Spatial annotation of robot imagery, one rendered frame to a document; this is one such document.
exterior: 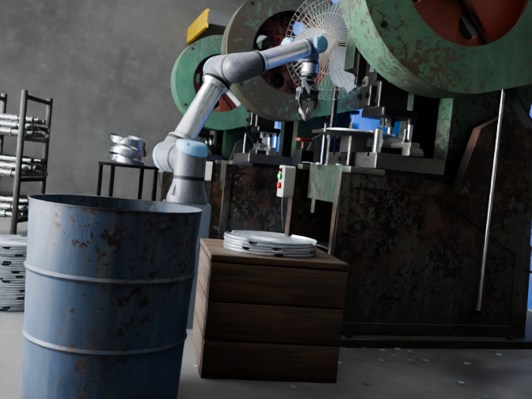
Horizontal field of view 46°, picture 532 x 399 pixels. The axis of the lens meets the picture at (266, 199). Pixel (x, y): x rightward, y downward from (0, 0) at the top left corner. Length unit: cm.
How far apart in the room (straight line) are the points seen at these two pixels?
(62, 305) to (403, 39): 134
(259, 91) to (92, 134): 534
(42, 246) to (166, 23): 784
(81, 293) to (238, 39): 261
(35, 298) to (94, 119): 747
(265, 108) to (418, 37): 179
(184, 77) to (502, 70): 355
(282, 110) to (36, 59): 562
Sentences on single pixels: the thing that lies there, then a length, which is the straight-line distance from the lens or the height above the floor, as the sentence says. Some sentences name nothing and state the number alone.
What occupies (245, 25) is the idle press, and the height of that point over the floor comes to 144.
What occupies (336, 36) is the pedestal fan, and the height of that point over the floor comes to 134.
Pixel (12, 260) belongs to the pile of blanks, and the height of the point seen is 19.
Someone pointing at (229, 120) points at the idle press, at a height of 101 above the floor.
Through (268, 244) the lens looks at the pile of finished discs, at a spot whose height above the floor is 38.
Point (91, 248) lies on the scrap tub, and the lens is 139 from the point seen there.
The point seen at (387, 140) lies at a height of 76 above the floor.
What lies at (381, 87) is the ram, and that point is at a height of 97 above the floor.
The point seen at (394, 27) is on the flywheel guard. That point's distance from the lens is 212.
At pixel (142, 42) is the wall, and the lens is 907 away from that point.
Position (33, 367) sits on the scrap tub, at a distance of 155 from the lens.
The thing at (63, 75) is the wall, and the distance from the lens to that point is 895.
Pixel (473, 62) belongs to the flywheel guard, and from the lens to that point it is 226.
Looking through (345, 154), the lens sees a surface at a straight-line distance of 250.
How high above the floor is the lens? 59
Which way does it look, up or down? 2 degrees down
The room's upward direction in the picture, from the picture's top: 6 degrees clockwise
